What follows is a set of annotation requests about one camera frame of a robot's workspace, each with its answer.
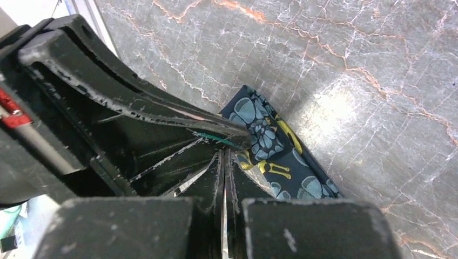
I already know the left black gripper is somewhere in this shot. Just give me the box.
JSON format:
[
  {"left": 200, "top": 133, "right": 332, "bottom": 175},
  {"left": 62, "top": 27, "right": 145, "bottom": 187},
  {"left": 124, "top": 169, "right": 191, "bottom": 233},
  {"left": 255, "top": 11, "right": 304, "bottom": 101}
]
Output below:
[{"left": 1, "top": 15, "right": 250, "bottom": 207}]

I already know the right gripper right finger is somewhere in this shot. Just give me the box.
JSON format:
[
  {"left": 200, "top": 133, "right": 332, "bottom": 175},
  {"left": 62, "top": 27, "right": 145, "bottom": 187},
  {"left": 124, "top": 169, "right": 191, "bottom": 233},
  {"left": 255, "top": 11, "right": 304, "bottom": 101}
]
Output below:
[{"left": 226, "top": 151, "right": 277, "bottom": 258}]

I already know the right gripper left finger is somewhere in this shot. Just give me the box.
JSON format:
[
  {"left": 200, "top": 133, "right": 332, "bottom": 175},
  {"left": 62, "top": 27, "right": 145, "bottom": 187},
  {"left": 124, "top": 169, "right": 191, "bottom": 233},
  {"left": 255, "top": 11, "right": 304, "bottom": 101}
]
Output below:
[{"left": 161, "top": 151, "right": 225, "bottom": 258}]

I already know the blue yellow patterned tie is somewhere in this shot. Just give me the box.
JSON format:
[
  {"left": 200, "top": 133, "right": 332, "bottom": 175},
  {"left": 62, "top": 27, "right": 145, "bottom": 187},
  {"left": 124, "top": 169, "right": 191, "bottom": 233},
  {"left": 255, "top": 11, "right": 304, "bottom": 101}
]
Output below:
[{"left": 220, "top": 85, "right": 342, "bottom": 200}]

